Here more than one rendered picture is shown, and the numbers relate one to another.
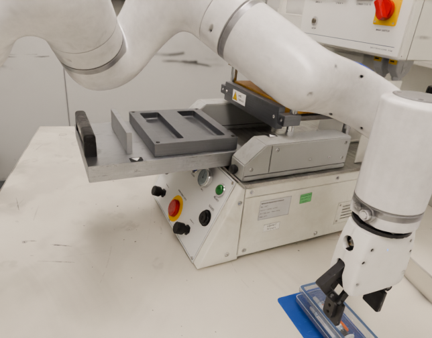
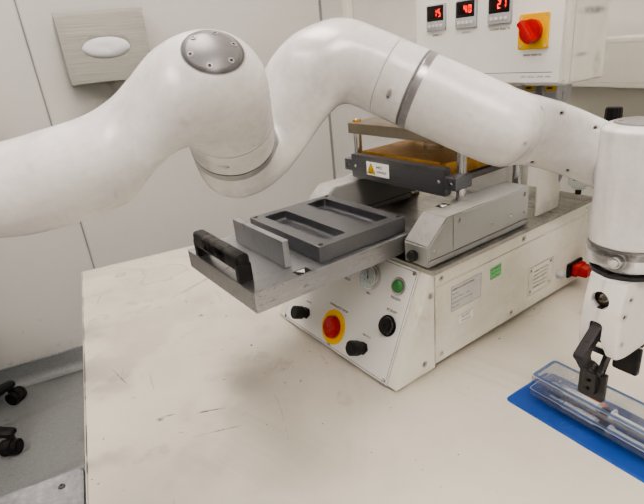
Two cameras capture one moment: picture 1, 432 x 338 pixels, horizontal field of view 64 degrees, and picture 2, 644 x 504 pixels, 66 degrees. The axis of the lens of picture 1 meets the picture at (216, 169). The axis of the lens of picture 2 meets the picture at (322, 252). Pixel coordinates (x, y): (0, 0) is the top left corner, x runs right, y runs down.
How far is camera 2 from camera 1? 0.20 m
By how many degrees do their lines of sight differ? 7
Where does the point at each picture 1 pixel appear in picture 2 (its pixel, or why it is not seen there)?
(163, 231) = (327, 359)
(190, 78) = not seen: hidden behind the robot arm
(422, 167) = not seen: outside the picture
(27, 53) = not seen: hidden behind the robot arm
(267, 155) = (449, 230)
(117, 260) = (293, 408)
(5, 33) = (168, 150)
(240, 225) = (433, 323)
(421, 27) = (577, 43)
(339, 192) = (528, 255)
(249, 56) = (443, 117)
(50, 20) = (223, 123)
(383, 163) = (626, 201)
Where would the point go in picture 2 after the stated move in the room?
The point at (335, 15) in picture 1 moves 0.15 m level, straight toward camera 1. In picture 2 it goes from (464, 47) to (479, 49)
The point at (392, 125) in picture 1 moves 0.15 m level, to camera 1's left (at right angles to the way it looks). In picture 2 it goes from (628, 157) to (486, 177)
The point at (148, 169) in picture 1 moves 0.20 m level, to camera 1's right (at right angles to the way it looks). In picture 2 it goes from (318, 280) to (456, 258)
